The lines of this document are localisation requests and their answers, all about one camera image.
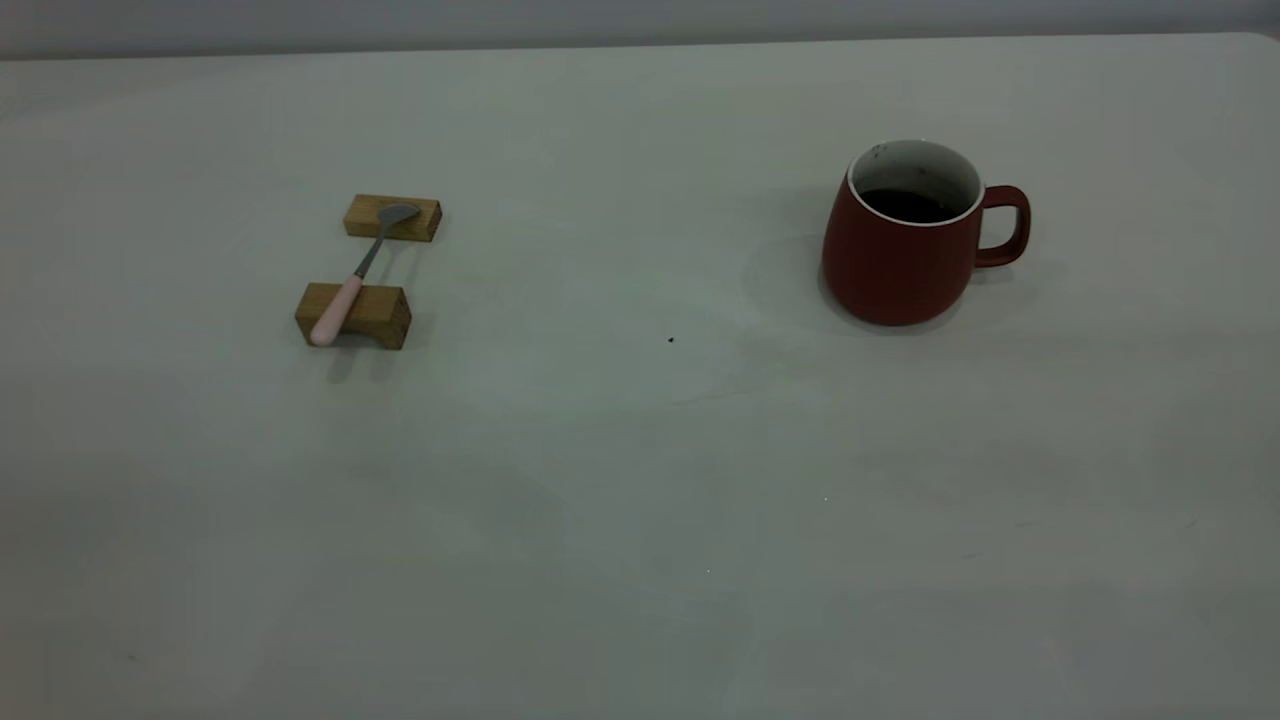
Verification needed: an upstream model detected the red ceramic mug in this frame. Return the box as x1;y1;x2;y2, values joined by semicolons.
821;139;1032;327

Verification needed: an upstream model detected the flat wooden block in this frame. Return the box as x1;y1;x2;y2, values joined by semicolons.
343;194;443;243

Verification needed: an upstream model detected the pink handled metal spoon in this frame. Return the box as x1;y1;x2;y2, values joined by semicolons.
309;203;422;348

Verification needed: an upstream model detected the arched wooden block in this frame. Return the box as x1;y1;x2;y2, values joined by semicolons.
294;282;413;351

